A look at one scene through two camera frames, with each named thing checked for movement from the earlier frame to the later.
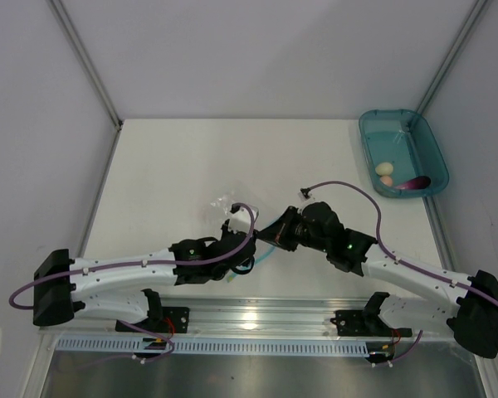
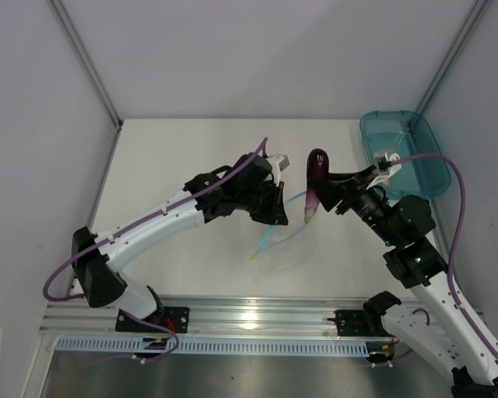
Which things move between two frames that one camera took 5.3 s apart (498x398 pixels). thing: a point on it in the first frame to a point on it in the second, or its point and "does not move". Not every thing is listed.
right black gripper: (275, 233) to (349, 186)
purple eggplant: (417, 182) to (317, 171)
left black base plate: (173, 320) does not move
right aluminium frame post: (446, 67) does not move
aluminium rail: (242, 317) does not move
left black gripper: (225, 230) to (275, 215)
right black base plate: (354, 323) does not move
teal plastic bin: (402, 138) does not move
